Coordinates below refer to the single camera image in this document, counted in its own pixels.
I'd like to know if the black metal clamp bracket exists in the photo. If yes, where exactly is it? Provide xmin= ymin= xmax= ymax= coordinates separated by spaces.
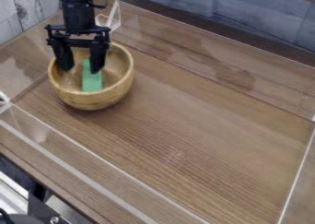
xmin=26 ymin=194 xmax=68 ymax=224

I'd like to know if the green rectangular block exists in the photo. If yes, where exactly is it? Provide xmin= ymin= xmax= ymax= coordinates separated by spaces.
xmin=81 ymin=59 xmax=102 ymax=92

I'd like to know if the wooden bowl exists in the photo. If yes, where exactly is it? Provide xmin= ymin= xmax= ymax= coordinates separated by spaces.
xmin=48 ymin=42 xmax=133 ymax=111

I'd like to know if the clear acrylic tray wall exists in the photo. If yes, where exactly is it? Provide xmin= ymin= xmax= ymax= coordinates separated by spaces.
xmin=0 ymin=5 xmax=315 ymax=224

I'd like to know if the clear acrylic corner bracket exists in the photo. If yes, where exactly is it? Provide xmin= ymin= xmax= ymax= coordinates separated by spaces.
xmin=94 ymin=1 xmax=121 ymax=31

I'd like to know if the black cable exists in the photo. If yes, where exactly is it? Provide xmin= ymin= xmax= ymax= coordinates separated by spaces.
xmin=0 ymin=206 xmax=17 ymax=224

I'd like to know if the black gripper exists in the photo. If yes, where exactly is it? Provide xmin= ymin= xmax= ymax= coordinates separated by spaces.
xmin=45 ymin=0 xmax=109 ymax=74

